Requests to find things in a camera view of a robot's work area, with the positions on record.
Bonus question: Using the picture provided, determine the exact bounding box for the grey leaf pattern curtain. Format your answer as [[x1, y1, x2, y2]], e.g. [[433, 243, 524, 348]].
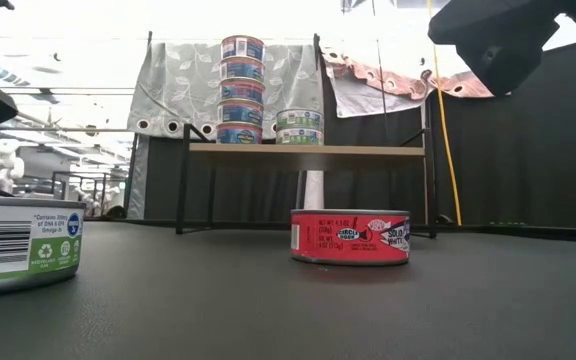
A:
[[126, 42, 325, 142]]

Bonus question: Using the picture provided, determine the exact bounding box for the red tuna can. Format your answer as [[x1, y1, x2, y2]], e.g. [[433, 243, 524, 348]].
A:
[[290, 208, 412, 267]]

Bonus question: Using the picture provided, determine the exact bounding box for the yellow cable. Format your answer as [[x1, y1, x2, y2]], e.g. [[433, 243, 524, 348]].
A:
[[426, 0, 464, 227]]

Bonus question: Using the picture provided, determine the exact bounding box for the blue salmon can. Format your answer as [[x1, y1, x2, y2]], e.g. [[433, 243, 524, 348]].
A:
[[219, 55, 267, 83], [215, 121, 264, 146], [219, 77, 267, 105], [220, 34, 267, 62], [216, 98, 266, 127]]

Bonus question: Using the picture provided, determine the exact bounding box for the black curtain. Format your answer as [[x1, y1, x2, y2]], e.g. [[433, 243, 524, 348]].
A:
[[132, 33, 576, 236]]

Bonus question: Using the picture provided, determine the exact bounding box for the white vertical post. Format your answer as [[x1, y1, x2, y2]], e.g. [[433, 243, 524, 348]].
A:
[[303, 169, 326, 210]]

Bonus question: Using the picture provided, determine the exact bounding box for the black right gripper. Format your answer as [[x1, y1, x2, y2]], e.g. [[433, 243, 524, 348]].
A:
[[426, 0, 567, 97]]

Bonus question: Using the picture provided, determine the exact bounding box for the wooden shelf black metal frame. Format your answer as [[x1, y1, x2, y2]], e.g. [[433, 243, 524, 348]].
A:
[[175, 123, 439, 240]]

